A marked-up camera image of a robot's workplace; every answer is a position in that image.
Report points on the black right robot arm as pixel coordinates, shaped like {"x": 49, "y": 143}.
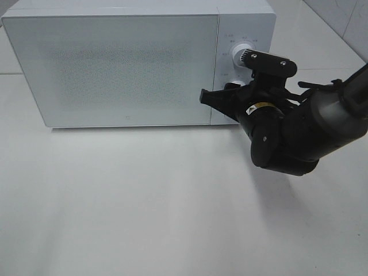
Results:
{"x": 290, "y": 133}

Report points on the white timer knob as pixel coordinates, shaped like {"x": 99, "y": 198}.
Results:
{"x": 240, "y": 83}

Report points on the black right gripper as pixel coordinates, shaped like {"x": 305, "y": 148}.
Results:
{"x": 235, "y": 99}

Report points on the upper white power knob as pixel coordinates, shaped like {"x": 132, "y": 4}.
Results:
{"x": 237, "y": 51}

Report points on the white microwave oven body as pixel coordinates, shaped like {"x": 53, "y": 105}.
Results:
{"x": 237, "y": 21}

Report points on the white microwave door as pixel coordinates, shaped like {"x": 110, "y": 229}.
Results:
{"x": 117, "y": 71}

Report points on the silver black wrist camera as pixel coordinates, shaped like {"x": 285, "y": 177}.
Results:
{"x": 266, "y": 63}

